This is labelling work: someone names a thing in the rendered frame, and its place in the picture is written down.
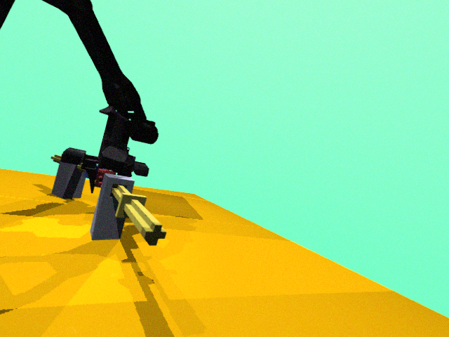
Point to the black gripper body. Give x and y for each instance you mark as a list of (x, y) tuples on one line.
[(76, 156)]

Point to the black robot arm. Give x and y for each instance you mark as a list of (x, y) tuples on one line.
[(119, 91)]

